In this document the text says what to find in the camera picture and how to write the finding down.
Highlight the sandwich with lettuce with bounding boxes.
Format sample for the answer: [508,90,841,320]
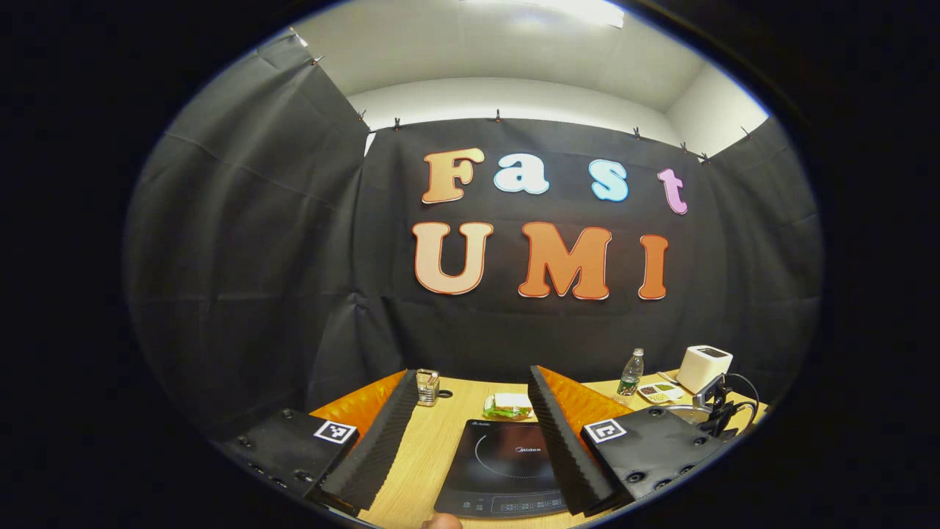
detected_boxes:
[483,392,535,422]

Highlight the black induction cooktop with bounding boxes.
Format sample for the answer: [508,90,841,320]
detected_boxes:
[433,419,570,519]

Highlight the ceiling light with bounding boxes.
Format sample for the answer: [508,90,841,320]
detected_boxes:
[463,0,625,29]

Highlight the white divided dish of beans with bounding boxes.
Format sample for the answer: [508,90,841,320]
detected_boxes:
[637,382,685,405]

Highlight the white boxy appliance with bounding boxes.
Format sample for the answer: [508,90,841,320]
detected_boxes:
[676,345,734,395]

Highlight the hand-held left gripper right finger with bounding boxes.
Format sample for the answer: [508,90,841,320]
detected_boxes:
[527,365,735,517]

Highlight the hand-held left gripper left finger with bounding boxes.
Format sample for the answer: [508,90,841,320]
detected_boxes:
[220,369,419,517]

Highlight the clear plastic water bottle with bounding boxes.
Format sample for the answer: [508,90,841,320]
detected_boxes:
[615,348,646,405]

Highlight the black backdrop cloth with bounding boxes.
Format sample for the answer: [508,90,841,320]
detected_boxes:
[123,29,823,442]

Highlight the row of black cloth clips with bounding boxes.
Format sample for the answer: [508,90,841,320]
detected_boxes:
[289,28,755,164]

